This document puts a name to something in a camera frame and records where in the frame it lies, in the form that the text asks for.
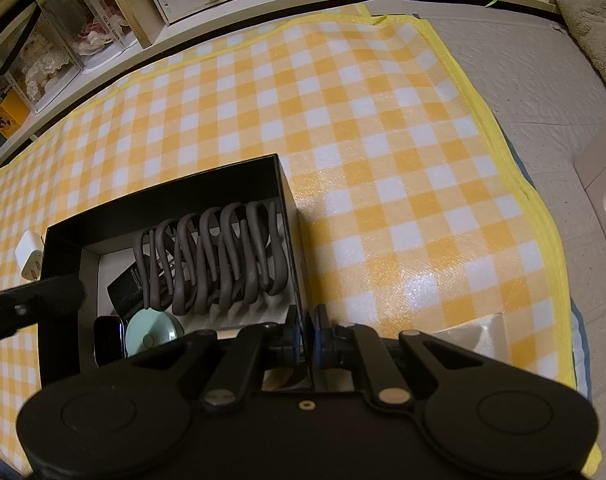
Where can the mint green tape measure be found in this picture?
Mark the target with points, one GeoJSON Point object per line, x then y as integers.
{"type": "Point", "coordinates": [150, 332]}

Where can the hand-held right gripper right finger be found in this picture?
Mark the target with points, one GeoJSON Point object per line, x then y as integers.
{"type": "Point", "coordinates": [318, 342]}

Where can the clear doll display case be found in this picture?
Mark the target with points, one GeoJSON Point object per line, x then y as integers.
{"type": "Point", "coordinates": [58, 5]}

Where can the yellow cardboard box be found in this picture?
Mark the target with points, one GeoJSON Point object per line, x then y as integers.
{"type": "Point", "coordinates": [10, 110]}

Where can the pink dress bear doll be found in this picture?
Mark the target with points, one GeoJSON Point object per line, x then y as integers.
{"type": "Point", "coordinates": [95, 37]}

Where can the yellow checkered mat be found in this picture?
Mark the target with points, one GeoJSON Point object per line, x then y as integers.
{"type": "Point", "coordinates": [383, 160]}

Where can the black cardboard box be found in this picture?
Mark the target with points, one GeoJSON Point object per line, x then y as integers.
{"type": "Point", "coordinates": [183, 180]}

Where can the beige fluffy rug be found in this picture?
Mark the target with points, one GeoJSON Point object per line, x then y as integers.
{"type": "Point", "coordinates": [593, 20]}

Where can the white quilted bed cover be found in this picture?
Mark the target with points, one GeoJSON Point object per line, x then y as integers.
{"type": "Point", "coordinates": [533, 125]}

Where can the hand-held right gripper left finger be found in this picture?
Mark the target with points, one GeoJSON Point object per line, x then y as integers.
{"type": "Point", "coordinates": [294, 337]}

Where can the blue bed sheet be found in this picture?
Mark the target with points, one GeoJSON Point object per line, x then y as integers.
{"type": "Point", "coordinates": [579, 352]}

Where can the white charger plug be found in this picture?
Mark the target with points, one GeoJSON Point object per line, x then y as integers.
{"type": "Point", "coordinates": [29, 255]}

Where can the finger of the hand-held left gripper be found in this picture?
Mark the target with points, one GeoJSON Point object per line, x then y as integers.
{"type": "Point", "coordinates": [43, 297]}

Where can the black charger plug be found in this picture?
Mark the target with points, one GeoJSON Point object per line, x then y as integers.
{"type": "Point", "coordinates": [125, 290]}

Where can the white dress doll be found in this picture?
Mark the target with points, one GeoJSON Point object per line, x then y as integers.
{"type": "Point", "coordinates": [45, 67]}

